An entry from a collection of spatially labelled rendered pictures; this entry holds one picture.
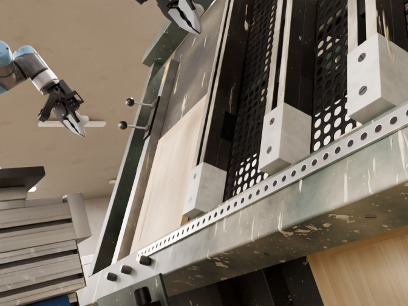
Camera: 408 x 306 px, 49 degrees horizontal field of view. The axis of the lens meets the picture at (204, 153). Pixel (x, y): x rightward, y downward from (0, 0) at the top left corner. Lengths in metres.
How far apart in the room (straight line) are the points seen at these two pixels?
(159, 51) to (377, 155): 1.73
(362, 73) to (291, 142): 0.19
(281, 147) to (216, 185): 0.32
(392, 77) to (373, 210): 0.19
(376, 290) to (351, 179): 0.37
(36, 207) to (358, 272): 0.64
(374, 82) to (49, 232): 0.60
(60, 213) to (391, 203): 0.58
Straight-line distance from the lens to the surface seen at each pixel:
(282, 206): 0.77
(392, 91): 0.68
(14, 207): 0.87
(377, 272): 0.96
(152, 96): 2.20
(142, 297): 1.14
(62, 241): 0.88
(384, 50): 0.73
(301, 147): 0.84
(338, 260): 1.02
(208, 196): 1.06
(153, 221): 1.44
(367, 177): 0.64
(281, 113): 0.85
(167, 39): 2.19
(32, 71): 1.64
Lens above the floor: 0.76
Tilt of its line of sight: 15 degrees up
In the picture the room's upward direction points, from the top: 18 degrees counter-clockwise
